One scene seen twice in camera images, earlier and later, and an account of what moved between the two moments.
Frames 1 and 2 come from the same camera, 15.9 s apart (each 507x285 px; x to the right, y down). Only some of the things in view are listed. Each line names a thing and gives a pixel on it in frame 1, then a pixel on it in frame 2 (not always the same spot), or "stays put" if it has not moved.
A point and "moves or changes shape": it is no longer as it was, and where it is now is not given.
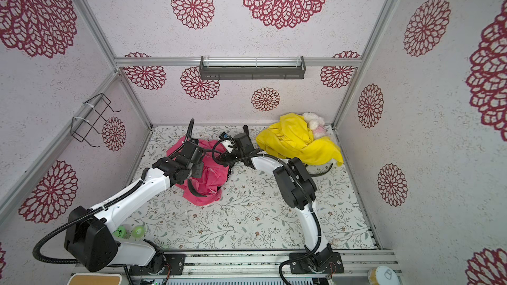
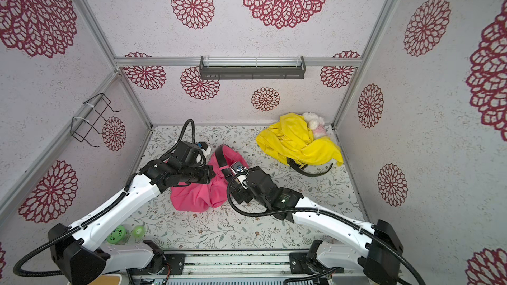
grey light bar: [240, 68] stays put
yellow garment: [292, 138] stays put
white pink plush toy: [315, 124] stays put
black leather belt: [189, 135] moves or changes shape
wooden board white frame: [96, 279] stays put
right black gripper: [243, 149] → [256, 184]
